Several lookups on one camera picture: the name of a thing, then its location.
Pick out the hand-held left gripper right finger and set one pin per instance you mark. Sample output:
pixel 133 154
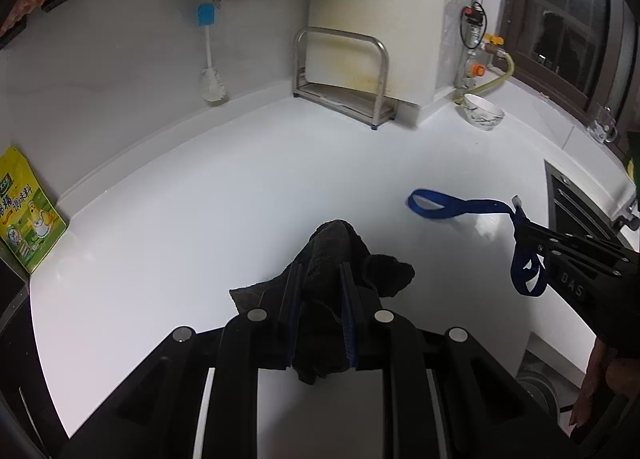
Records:
pixel 347 309

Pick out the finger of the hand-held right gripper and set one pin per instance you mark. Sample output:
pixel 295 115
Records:
pixel 565 235
pixel 550 254

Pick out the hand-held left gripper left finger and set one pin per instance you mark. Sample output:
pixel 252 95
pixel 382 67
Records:
pixel 295 304

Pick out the dark grey cloth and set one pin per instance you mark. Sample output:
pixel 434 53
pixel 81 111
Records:
pixel 325 259

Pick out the person's right hand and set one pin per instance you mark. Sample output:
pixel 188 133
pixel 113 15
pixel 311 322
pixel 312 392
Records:
pixel 592 384

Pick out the dark sink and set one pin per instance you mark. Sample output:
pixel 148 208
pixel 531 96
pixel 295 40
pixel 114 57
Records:
pixel 575 209

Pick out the metal faucet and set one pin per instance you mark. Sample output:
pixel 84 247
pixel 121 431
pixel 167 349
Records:
pixel 629 214

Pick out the yellow oil bottle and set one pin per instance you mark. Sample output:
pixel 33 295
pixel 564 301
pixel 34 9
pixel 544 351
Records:
pixel 632 154

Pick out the glass mug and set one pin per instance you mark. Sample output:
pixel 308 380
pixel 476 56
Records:
pixel 602 124

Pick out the patterned ceramic bowl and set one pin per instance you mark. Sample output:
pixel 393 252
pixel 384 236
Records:
pixel 482 111

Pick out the dark framed window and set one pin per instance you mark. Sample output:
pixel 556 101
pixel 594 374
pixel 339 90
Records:
pixel 560 29

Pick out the metal rack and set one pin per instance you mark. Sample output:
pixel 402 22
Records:
pixel 382 84

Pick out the gas pipe with valves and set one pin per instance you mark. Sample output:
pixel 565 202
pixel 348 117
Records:
pixel 475 14

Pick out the green seasoning packet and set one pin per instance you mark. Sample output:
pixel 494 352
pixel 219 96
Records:
pixel 30 209

